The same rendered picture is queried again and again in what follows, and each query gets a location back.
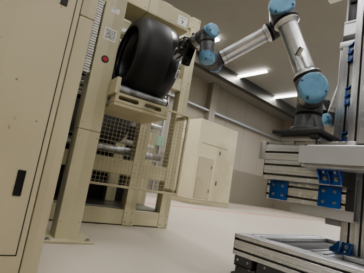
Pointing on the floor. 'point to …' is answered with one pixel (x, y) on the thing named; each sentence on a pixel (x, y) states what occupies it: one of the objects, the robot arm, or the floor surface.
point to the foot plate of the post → (67, 239)
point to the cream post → (88, 127)
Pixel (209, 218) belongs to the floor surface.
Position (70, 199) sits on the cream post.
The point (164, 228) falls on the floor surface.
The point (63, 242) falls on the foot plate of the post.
